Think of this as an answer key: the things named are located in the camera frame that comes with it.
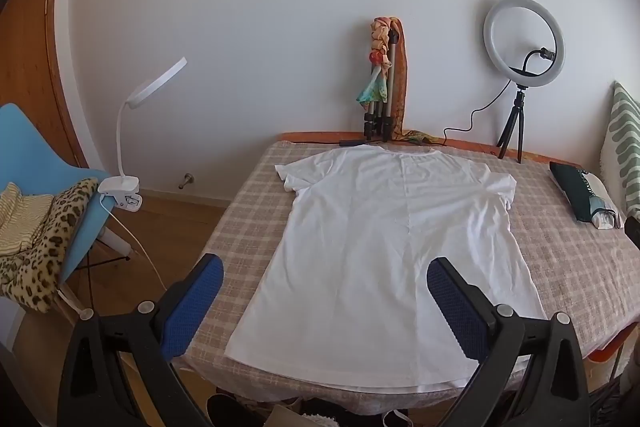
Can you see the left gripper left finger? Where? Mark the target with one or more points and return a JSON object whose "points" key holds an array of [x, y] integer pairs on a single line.
{"points": [[94, 388]]}

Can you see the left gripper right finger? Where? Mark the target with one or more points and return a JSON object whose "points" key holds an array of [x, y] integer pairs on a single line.
{"points": [[530, 371]]}

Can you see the white t-shirt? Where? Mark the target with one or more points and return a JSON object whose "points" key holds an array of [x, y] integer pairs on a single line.
{"points": [[344, 302]]}

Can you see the leopard print cloth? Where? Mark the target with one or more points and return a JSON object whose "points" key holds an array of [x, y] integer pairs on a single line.
{"points": [[31, 278]]}

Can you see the folded dark green garment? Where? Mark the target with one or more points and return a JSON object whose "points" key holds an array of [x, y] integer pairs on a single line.
{"points": [[587, 196]]}

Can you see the yellow striped cloth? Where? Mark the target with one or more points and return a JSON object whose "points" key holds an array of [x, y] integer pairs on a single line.
{"points": [[22, 219]]}

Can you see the white clip desk lamp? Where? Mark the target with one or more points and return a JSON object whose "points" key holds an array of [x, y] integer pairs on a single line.
{"points": [[123, 187]]}

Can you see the metal door stopper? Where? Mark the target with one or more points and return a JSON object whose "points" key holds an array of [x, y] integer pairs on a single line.
{"points": [[188, 179]]}

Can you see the green white patterned cushion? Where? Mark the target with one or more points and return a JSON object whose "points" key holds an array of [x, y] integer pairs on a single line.
{"points": [[620, 152]]}

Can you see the blue chair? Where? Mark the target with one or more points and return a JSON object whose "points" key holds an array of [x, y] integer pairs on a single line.
{"points": [[28, 161]]}

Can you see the black mini tripod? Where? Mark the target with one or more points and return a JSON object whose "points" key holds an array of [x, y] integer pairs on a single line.
{"points": [[516, 121]]}

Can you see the colourful orange scarf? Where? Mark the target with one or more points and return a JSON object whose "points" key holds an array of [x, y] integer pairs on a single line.
{"points": [[379, 28]]}

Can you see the white ring light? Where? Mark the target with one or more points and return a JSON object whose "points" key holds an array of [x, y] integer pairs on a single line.
{"points": [[524, 42]]}

